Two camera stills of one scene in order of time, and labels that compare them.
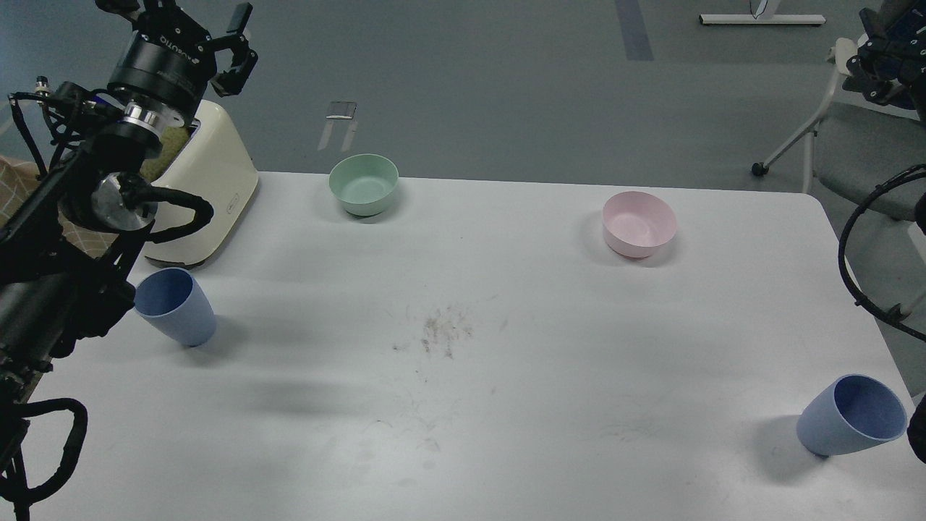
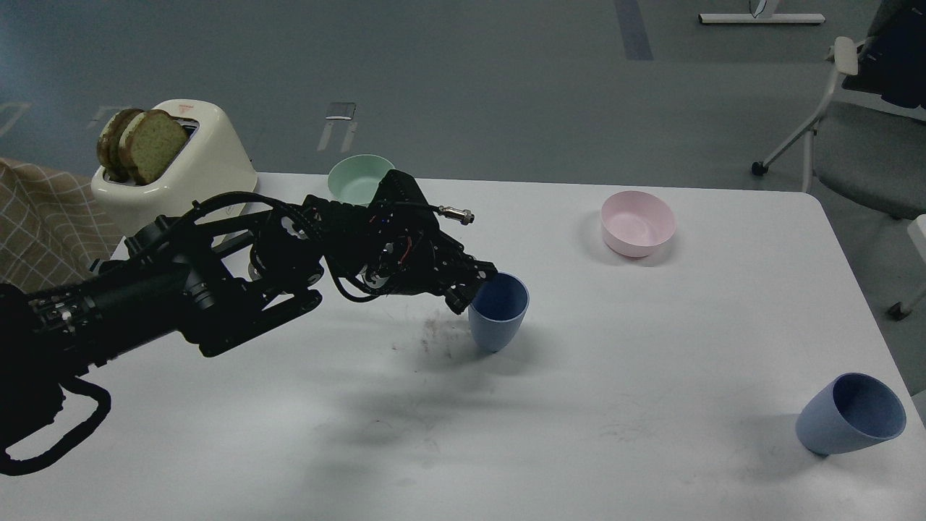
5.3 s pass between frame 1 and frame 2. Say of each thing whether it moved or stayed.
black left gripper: moved
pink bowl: stayed
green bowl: stayed
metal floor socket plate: stayed
